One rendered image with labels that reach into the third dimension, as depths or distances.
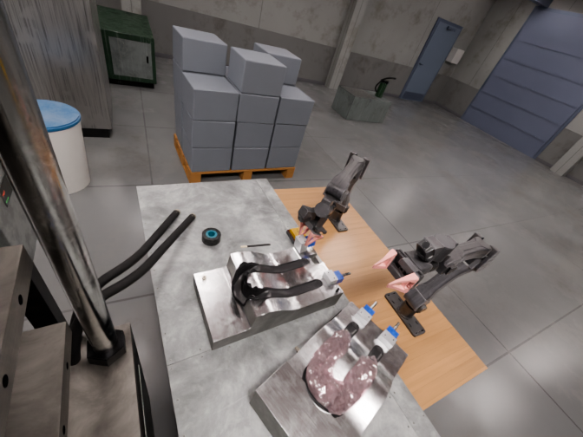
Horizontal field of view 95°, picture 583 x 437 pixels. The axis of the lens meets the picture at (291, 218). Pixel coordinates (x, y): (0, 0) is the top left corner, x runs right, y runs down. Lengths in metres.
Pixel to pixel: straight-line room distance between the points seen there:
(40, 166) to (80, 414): 0.66
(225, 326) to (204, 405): 0.21
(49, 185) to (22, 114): 0.11
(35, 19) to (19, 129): 2.83
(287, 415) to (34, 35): 3.21
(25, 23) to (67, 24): 0.27
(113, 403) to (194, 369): 0.20
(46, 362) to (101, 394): 0.26
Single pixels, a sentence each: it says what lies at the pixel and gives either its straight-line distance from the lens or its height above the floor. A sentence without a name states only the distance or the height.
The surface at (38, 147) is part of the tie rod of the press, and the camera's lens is 0.50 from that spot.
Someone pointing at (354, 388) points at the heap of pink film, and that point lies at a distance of 0.93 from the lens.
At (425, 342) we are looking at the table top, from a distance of 1.30.
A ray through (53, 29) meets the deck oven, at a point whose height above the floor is 0.96.
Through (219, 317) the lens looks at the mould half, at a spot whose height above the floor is 0.86.
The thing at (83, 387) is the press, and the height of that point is 0.78.
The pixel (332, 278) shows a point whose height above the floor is 0.92.
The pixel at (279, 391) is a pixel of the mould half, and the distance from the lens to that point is 0.84.
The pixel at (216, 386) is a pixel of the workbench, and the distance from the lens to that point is 0.94.
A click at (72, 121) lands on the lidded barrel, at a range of 2.59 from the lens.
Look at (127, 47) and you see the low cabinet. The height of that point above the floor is 0.53.
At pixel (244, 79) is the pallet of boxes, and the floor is 1.04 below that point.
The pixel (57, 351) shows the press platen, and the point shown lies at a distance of 0.77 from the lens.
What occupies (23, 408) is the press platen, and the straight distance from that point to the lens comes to 0.74.
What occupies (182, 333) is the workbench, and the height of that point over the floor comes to 0.80.
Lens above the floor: 1.70
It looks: 39 degrees down
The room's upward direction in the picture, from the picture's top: 19 degrees clockwise
